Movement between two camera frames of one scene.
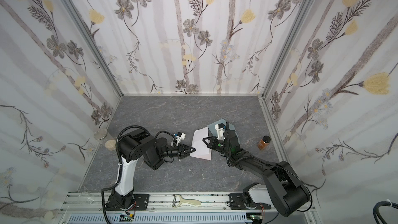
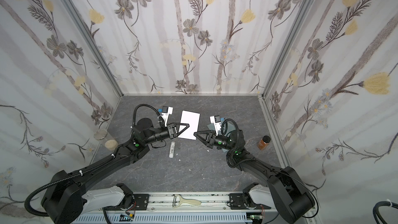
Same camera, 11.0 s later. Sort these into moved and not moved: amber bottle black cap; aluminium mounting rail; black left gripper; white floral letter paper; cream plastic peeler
Moved: black left gripper; white floral letter paper
Not moved: cream plastic peeler; amber bottle black cap; aluminium mounting rail
